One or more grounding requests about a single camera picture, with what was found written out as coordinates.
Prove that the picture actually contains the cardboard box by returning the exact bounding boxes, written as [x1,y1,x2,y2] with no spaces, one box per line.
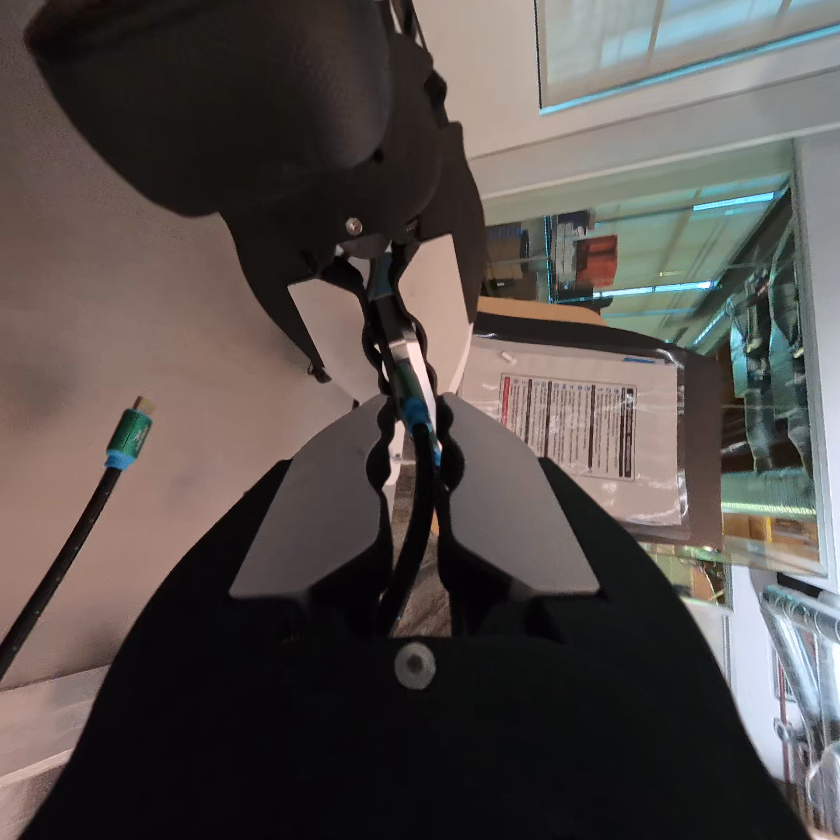
[476,295,611,329]

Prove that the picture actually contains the black hub with short cable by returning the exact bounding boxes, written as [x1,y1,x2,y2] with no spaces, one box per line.
[384,335,439,487]

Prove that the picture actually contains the white framed glass partition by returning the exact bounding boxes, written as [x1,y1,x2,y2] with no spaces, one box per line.
[469,134,840,581]

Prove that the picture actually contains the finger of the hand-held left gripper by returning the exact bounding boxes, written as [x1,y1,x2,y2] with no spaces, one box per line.
[397,234,476,396]
[287,258,389,408]

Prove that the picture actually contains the silver ventilation ducts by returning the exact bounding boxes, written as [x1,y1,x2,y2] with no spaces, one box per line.
[760,586,840,840]

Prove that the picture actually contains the laminated instruction sheet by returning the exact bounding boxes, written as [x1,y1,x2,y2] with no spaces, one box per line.
[459,336,686,526]

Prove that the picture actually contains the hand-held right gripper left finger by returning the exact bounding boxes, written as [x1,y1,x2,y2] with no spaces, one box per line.
[228,394,396,603]

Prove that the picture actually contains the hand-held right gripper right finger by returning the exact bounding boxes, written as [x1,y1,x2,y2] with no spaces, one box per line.
[436,392,602,599]

